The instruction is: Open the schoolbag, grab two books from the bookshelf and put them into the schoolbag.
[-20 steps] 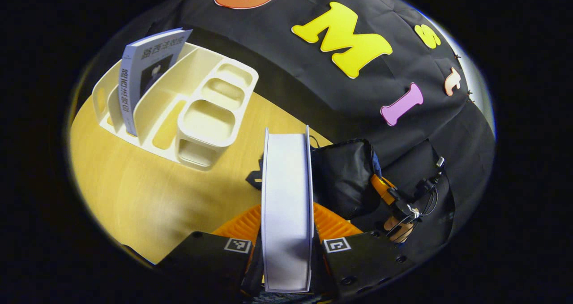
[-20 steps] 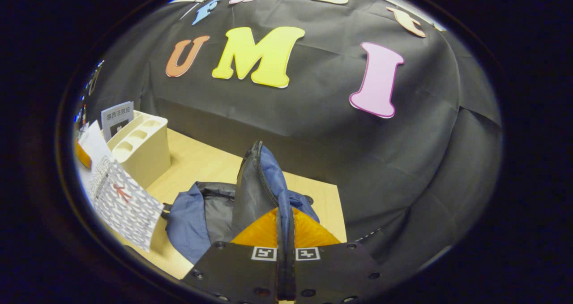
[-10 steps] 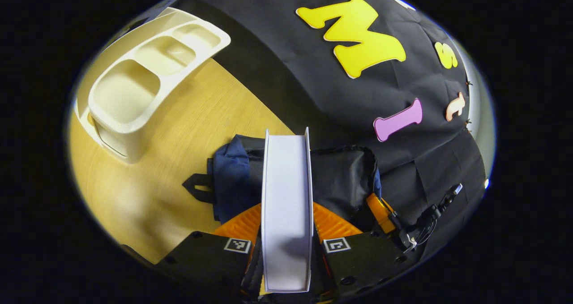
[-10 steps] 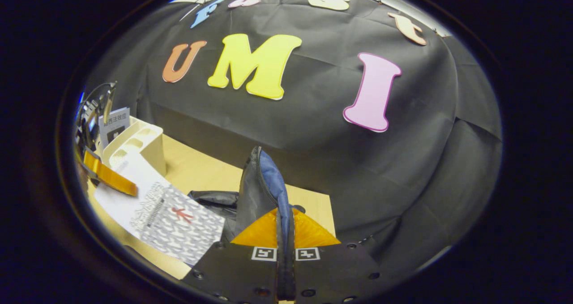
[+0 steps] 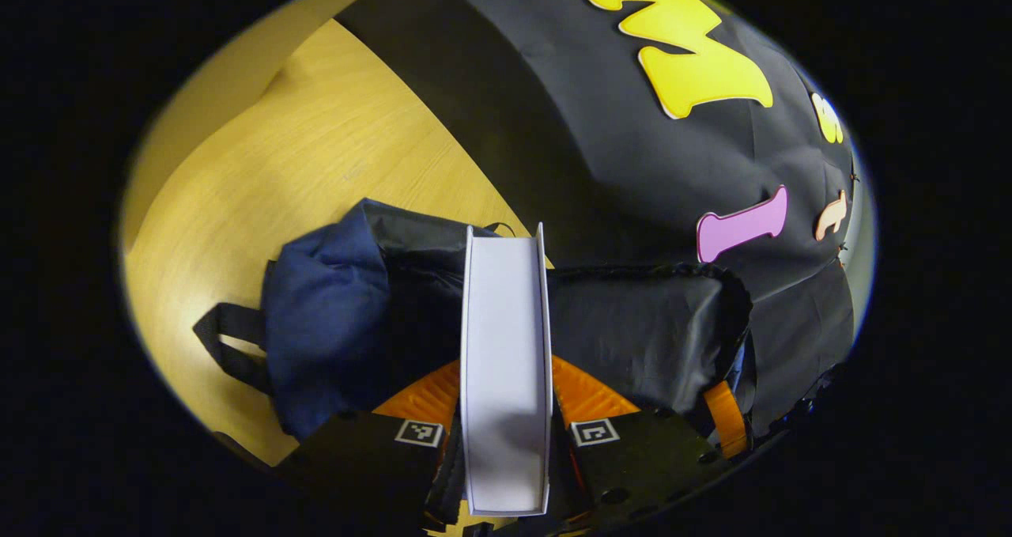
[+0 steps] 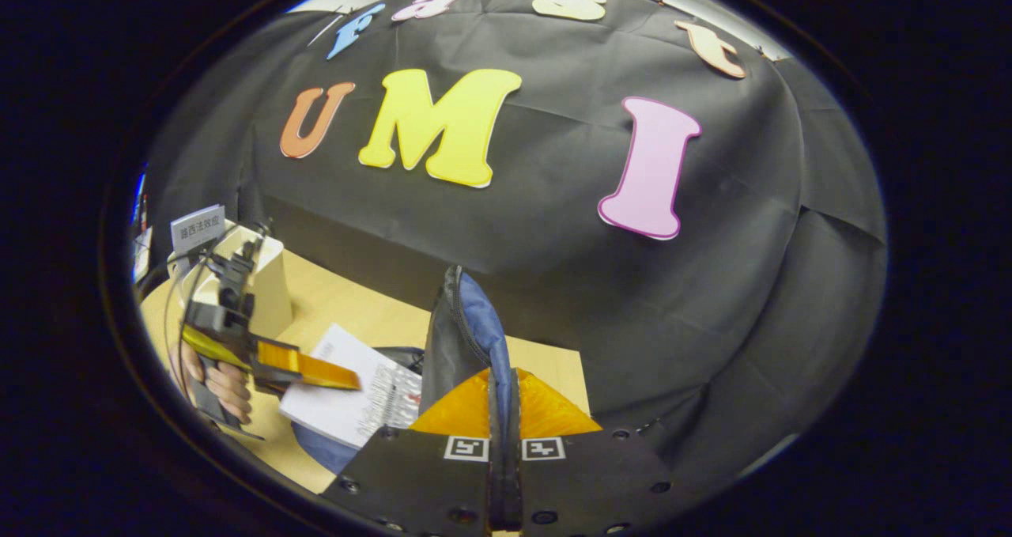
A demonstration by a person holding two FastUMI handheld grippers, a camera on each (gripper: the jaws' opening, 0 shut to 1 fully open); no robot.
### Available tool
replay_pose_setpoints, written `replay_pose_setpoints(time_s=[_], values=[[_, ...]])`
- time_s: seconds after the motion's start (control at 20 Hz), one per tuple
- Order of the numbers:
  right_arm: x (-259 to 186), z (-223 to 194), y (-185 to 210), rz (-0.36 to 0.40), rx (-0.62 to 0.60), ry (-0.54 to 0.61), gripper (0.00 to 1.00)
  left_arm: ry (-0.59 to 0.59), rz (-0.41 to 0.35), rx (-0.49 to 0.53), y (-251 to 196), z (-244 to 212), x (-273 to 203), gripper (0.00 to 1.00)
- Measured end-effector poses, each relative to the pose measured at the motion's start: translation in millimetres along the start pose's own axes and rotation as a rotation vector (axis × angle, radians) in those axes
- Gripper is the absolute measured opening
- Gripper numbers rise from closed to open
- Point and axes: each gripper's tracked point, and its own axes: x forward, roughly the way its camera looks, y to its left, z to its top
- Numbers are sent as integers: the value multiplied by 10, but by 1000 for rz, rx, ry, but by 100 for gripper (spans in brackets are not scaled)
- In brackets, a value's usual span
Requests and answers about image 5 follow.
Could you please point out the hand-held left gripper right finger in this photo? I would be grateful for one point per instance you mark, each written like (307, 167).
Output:
(632, 458)

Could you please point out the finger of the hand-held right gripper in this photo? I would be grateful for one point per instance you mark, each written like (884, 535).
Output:
(727, 418)

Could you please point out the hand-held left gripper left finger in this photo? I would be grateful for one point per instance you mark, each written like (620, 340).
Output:
(364, 454)

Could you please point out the blue schoolbag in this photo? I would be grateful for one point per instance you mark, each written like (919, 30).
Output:
(324, 315)

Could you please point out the white cover book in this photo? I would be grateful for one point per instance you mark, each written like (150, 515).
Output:
(506, 363)

